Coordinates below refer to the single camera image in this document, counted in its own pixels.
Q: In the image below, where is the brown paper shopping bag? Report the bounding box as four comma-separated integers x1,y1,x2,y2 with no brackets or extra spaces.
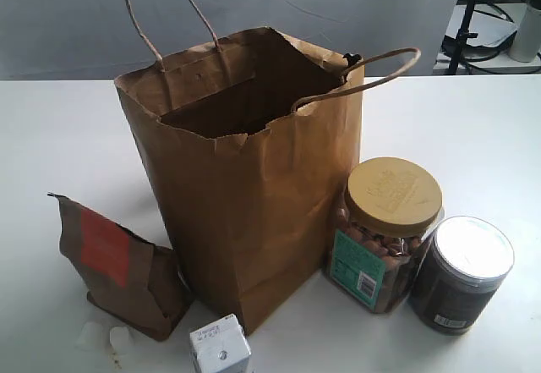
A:
114,0,423,337

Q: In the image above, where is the brown pouch with red label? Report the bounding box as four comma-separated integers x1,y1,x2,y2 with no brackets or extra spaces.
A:
49,193,194,342

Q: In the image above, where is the almond jar with tan lid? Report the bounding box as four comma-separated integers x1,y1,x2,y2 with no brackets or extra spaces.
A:
326,157,445,314

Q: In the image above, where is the small white carton box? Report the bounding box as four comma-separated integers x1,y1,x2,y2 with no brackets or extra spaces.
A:
189,314,254,373

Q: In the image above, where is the dark jar with clear lid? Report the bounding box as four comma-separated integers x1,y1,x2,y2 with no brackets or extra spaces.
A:
410,216,515,335

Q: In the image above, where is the right white gripper fingertip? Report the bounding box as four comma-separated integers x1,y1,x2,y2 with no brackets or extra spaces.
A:
109,326,134,355

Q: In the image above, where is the white paper sheet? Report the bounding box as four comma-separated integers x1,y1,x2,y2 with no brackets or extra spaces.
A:
467,4,524,48

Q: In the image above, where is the white cylinder cup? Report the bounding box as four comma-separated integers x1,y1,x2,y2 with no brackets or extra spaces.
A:
508,4,541,63

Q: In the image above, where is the black tripod stand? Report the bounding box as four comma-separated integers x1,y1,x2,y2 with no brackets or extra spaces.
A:
441,0,515,76

